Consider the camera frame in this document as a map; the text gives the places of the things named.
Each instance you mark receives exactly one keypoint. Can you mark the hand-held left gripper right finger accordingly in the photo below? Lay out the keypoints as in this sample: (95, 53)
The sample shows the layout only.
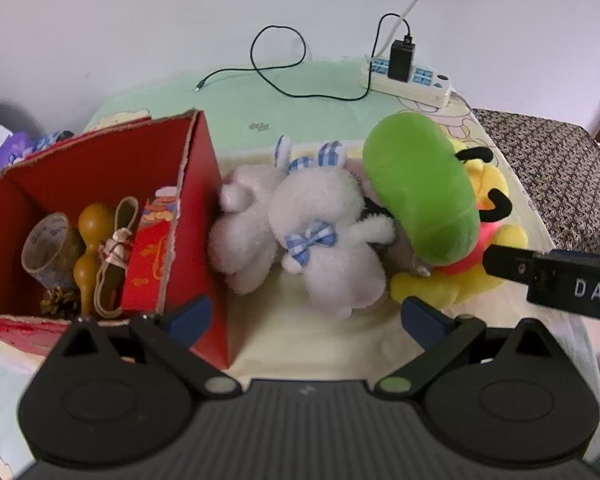
(422, 317)

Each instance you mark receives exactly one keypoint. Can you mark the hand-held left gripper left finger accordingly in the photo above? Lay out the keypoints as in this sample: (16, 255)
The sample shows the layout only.
(192, 314)

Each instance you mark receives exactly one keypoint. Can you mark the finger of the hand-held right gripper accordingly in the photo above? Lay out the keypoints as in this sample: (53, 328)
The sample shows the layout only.
(510, 262)

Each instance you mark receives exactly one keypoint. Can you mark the yellow tiger plush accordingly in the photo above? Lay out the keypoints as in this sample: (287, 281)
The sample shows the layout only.
(492, 182)

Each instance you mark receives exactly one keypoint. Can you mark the pale pink plush toy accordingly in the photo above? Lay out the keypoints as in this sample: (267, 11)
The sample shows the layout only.
(240, 230)

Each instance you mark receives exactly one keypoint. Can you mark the green plush toy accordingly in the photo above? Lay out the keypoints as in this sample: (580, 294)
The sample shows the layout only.
(420, 185)

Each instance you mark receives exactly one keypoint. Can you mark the red cardboard box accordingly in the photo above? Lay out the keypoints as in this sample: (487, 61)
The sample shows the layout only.
(200, 175)

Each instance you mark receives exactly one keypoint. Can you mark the white bunny plush blue bow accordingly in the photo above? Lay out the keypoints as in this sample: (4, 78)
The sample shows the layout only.
(325, 210)

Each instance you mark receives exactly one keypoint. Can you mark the red gift packet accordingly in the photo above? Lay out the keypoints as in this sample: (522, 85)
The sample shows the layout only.
(147, 265)

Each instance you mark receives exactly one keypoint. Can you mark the brown gourd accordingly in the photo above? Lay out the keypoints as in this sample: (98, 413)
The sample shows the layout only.
(92, 265)

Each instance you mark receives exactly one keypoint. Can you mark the pine cone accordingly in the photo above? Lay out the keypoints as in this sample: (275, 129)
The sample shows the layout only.
(57, 302)

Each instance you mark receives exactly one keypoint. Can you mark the clear tape roll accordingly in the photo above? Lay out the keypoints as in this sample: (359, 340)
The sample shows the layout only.
(47, 245)

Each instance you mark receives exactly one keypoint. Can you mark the white power strip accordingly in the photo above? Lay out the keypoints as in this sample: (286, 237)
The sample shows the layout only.
(422, 85)

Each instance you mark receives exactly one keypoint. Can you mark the black charger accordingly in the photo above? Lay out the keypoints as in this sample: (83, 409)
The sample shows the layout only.
(401, 60)

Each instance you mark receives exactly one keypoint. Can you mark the printed bed sheet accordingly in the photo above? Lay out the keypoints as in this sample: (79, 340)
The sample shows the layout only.
(305, 105)

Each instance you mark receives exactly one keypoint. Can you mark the purple tissue pack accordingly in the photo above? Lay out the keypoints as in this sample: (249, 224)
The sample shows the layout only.
(7, 155)

